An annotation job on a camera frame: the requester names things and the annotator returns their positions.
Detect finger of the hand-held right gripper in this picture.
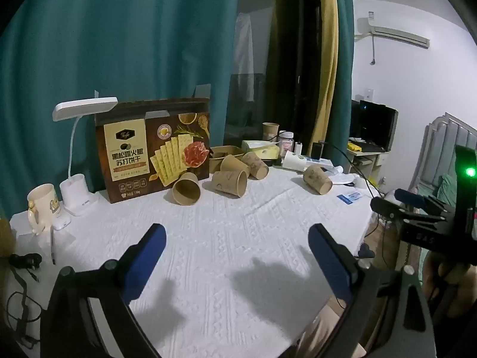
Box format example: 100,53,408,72
394,189,454,214
370,196,450,229

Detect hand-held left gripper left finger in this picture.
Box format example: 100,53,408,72
40,224,167,358

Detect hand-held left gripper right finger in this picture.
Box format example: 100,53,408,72
308,223,437,358

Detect person's right hand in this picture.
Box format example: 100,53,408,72
423,251,477,318

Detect green bedding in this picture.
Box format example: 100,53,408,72
436,173,457,206

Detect white computer desk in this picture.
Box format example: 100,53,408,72
346,142,391,186

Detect white papers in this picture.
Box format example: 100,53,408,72
327,164,359,186

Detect grey padded headboard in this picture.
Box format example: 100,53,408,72
408,112,477,202

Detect person's beige trouser leg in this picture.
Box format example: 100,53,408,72
294,298,368,358

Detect brown paper cup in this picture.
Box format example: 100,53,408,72
262,122,280,143
220,155,250,180
240,152,270,180
303,165,333,195
171,172,202,206
211,170,248,198

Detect white textured tablecloth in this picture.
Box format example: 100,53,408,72
9,164,377,358

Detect black monitor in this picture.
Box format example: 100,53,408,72
351,99,399,152

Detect white desk lamp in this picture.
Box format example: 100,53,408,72
52,97,119,217

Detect white power strip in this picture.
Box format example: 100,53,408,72
282,150,332,172

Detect brown cracker box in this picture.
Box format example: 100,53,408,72
94,98,211,204

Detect cream cartoon mug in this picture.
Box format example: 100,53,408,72
27,183,62,236

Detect white-lidded jar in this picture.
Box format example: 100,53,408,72
279,130,295,157

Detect yellow tissue box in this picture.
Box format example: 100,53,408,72
241,140,281,162

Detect brown paper food box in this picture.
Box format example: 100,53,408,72
209,145,244,174

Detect narrow teal curtain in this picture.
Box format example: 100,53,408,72
333,0,355,157

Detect white air conditioner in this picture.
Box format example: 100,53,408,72
355,17,431,49

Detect yellow curtain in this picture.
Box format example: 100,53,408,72
307,0,340,150

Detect black cable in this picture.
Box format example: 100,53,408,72
322,141,384,239

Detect black plug with cable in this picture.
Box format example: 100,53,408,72
0,253,43,348

